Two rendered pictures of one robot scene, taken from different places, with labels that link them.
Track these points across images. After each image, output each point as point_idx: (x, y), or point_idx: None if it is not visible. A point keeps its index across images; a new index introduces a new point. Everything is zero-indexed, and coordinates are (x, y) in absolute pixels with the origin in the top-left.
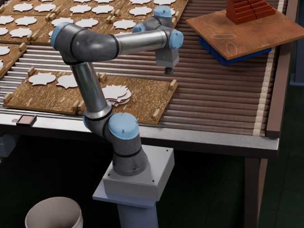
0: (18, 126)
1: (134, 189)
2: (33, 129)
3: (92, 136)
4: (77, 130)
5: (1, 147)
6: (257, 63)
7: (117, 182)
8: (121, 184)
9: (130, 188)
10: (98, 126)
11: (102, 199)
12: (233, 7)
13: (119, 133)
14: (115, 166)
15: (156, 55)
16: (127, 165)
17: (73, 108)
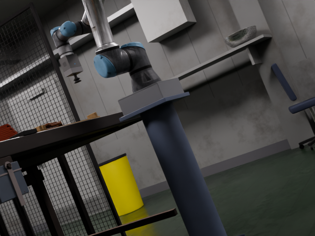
0: (26, 137)
1: (172, 86)
2: (41, 135)
3: (85, 126)
4: (73, 123)
5: (19, 175)
6: None
7: (163, 83)
8: (166, 84)
9: (171, 87)
10: (122, 53)
11: (169, 98)
12: (9, 130)
13: (141, 43)
14: (151, 78)
15: (70, 64)
16: (156, 73)
17: (40, 128)
